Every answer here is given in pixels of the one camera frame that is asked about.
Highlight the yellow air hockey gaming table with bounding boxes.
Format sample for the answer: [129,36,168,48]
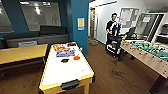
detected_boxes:
[38,42,96,94]

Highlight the foosball gaming table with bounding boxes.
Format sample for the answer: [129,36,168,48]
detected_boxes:
[119,38,168,94]

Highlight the brown cardboard box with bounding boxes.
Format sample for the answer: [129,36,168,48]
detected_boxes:
[89,39,100,46]

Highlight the red bowl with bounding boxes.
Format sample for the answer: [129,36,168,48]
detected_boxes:
[67,42,78,47]

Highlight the orange bowl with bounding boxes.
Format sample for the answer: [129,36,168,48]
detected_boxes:
[73,55,82,61]

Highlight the yellow notice on blue pillar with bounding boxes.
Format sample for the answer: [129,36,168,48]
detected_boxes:
[77,17,86,32]

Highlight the brown wooden door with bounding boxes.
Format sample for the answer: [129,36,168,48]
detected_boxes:
[89,8,97,41]

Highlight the red and white game box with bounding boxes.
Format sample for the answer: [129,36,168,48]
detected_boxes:
[52,43,70,51]

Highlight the person in black shirt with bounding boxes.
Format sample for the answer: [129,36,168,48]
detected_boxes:
[104,12,122,55]

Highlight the black wheeled cart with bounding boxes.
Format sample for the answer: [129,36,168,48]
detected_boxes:
[105,26,138,60]

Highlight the interior glass window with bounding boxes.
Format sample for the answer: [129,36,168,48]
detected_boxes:
[19,1,62,33]
[0,8,16,34]

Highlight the light grey chair backrest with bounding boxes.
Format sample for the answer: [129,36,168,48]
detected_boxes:
[17,40,39,48]

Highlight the yellow wooden table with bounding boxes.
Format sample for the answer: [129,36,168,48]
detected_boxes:
[0,43,50,70]

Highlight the stainless steel refrigerator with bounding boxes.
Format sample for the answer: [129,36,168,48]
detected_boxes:
[135,13,163,43]

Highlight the black floor cable tangle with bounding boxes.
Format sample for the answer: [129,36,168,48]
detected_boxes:
[108,67,127,81]

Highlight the white wall notice board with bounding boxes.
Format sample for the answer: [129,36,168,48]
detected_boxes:
[119,7,141,30]

